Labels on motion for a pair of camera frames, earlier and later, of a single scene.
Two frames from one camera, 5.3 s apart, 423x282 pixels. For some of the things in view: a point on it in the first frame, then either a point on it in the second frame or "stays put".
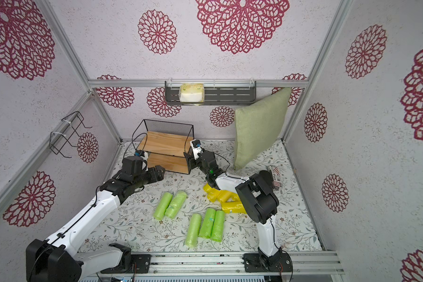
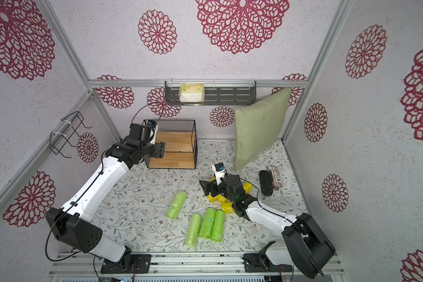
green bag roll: x=192 y=230 stays put
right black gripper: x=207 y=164 to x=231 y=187
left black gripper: x=160 y=174 to x=159 y=149
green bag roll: x=206 y=228 stays put
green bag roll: x=217 y=231 stays put
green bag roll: x=178 y=200 stays put
